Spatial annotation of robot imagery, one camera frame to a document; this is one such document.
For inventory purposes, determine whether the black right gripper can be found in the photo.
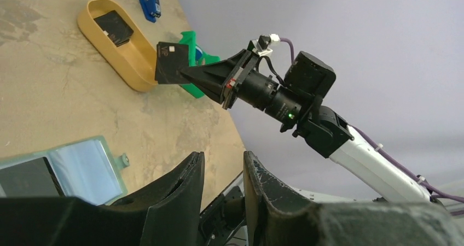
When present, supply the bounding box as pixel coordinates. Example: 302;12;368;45
180;49;336;132

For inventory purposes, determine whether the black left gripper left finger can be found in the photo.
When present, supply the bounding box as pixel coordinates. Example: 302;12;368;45
1;152;205;245

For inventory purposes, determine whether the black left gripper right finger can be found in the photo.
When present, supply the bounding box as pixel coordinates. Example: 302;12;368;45
243;151;463;245

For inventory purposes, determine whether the green card holder wallet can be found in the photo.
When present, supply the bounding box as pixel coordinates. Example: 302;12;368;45
1;136;130;205

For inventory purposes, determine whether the black card stack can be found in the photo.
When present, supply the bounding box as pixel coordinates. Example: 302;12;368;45
94;10;134;47

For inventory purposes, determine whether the green bin with pens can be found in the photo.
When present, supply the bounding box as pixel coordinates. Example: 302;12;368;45
179;31;221;98

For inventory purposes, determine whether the orange oval tray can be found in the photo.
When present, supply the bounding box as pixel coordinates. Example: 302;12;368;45
77;0;158;92

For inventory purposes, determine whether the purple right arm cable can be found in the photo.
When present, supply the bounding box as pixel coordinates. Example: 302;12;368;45
279;37;464;205

